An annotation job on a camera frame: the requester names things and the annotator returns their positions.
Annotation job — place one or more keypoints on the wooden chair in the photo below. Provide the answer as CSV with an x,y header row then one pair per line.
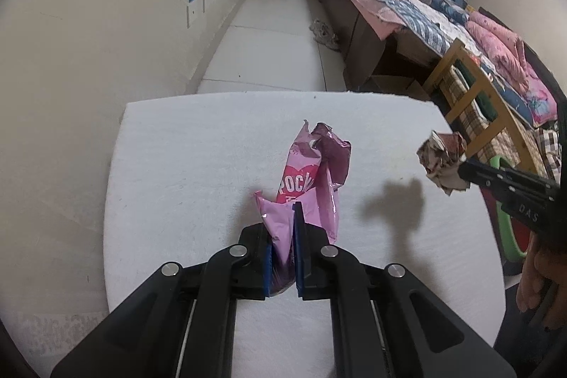
x,y
476,88

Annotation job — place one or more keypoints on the person's right hand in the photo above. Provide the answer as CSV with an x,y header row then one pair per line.
x,y
542,276

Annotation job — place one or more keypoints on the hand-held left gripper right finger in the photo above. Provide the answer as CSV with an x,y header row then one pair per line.
x,y
299,254

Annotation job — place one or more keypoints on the blue plaid quilt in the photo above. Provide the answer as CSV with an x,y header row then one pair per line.
x,y
398,6

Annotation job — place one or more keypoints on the red bin with green rim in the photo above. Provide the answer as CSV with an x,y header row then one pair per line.
x,y
514,247

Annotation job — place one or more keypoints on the brown paper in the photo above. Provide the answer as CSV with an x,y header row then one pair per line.
x,y
443,165

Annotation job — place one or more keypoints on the pink folded quilt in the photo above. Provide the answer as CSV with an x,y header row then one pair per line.
x,y
505,46

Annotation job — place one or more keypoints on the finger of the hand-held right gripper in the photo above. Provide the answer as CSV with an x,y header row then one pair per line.
x,y
509,181

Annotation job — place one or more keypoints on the pink snack wrapper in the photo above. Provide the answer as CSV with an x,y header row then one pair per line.
x,y
328,192

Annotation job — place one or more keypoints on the cardboard box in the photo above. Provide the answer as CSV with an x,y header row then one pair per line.
x,y
398,85

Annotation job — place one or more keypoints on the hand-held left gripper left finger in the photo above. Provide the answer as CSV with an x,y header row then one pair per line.
x,y
265,267

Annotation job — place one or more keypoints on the grey shoes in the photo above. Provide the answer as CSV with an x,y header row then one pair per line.
x,y
323,33

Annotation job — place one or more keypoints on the bed with plaid sheet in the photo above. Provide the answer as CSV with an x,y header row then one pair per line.
x,y
376,46

